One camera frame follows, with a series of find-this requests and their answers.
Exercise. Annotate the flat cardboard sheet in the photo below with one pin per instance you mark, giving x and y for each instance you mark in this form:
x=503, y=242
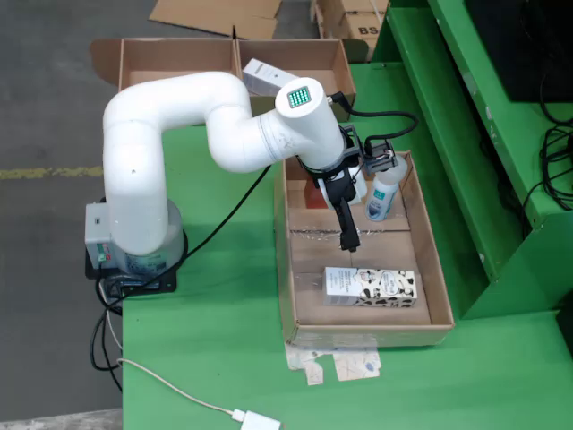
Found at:
x=215, y=13

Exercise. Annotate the plain cardboard box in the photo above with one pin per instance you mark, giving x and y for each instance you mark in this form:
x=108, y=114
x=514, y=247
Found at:
x=362, y=4
x=329, y=13

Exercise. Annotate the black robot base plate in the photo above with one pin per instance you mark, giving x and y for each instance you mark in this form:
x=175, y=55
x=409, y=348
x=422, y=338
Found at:
x=165, y=284

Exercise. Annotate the shallow cardboard tray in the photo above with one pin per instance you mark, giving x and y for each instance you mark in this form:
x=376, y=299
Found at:
x=322, y=255

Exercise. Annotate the long white carton box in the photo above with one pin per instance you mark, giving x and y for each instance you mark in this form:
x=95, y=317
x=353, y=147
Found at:
x=259, y=76

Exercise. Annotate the grey robot base box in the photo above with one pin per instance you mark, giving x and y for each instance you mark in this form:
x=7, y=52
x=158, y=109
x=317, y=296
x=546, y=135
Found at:
x=96, y=233

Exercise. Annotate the cow print carton box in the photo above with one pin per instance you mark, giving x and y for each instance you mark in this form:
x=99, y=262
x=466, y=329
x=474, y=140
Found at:
x=371, y=286

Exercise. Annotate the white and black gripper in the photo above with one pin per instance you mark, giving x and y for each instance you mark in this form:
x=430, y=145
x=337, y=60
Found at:
x=353, y=192

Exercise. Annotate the two-compartment cardboard box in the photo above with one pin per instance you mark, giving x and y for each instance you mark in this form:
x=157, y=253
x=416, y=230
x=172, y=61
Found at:
x=179, y=58

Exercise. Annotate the black monitor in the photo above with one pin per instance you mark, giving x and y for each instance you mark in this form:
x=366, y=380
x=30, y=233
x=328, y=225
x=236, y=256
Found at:
x=528, y=45

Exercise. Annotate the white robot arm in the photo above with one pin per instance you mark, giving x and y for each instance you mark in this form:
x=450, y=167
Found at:
x=134, y=179

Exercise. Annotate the white bottle with blue label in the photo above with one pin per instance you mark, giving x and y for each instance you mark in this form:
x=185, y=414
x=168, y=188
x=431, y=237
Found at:
x=380, y=201

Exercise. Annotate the cardboard box with black print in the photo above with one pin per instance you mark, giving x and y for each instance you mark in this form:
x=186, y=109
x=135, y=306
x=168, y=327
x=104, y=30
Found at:
x=358, y=24

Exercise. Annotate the paper scraps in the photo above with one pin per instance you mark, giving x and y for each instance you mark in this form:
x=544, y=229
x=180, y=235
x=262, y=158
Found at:
x=353, y=365

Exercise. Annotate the white power adapter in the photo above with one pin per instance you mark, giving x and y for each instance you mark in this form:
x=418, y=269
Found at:
x=259, y=422

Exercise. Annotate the red and white carton box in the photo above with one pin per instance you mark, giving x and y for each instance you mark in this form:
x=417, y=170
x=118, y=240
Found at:
x=315, y=195

